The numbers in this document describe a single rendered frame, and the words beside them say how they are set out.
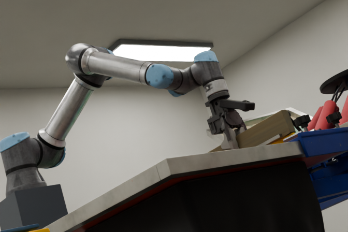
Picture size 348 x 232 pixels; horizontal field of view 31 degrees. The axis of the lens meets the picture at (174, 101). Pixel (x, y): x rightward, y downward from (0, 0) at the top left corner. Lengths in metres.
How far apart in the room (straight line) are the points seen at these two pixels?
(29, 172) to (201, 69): 0.73
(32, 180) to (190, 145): 5.19
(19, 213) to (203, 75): 0.78
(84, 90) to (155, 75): 0.45
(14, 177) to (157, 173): 1.01
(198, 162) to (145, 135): 5.58
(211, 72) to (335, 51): 4.69
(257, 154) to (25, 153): 1.04
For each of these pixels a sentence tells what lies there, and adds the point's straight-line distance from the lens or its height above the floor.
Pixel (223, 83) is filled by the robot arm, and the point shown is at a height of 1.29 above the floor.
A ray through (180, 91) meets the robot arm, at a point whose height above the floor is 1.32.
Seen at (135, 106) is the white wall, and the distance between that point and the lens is 7.05.
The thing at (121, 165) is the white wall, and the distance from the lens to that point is 6.62.
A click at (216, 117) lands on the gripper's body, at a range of 1.99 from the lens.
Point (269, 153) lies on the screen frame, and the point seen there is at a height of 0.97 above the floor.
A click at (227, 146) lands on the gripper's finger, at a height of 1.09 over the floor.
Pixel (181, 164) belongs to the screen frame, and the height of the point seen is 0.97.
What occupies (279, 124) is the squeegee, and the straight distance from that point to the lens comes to 1.85.
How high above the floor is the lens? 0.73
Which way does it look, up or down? 16 degrees up
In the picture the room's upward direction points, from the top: 18 degrees counter-clockwise
